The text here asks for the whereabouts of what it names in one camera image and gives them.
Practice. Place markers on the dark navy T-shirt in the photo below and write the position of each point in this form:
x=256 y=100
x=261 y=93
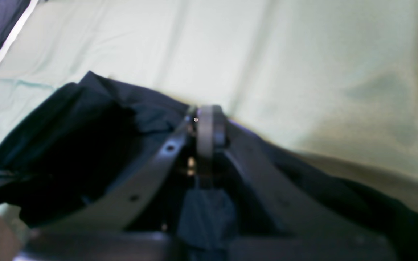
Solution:
x=88 y=138

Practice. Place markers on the light green table cloth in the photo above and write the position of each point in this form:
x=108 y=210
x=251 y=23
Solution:
x=335 y=81

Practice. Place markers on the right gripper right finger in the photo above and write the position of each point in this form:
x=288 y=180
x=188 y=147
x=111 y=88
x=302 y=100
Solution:
x=290 y=210

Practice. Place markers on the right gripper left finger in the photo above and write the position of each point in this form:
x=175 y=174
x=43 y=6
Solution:
x=122 y=205

